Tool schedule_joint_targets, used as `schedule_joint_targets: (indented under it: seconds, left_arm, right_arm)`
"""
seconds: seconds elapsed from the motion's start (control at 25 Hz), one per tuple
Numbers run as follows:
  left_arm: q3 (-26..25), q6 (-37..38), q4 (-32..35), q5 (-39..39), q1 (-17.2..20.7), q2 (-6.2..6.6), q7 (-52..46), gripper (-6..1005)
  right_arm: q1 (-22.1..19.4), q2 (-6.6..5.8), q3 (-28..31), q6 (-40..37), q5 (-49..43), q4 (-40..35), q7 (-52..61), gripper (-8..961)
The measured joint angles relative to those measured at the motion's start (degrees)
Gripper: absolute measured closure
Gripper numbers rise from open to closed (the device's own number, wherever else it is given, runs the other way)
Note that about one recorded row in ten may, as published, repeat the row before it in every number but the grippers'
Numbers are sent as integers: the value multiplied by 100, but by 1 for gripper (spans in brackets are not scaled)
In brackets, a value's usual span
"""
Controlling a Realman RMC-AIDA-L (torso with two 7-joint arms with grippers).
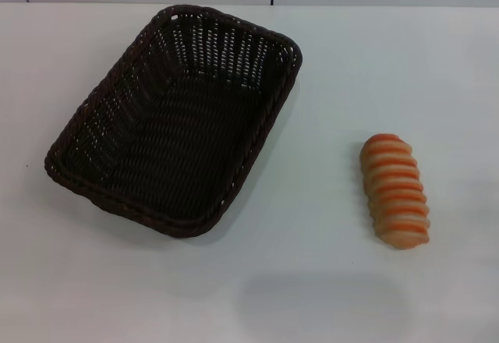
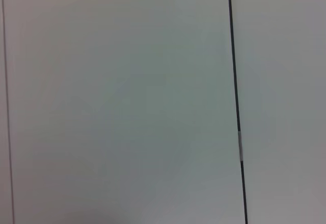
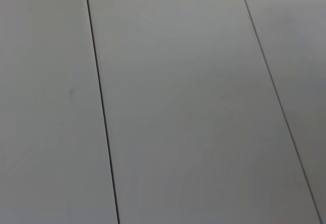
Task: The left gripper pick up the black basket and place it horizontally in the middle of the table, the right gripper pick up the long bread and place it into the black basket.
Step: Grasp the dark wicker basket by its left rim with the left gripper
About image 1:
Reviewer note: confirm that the orange striped bread loaf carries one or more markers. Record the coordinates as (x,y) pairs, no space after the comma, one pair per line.
(395,193)

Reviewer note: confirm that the black woven rectangular basket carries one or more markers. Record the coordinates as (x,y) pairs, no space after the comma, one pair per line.
(183,132)

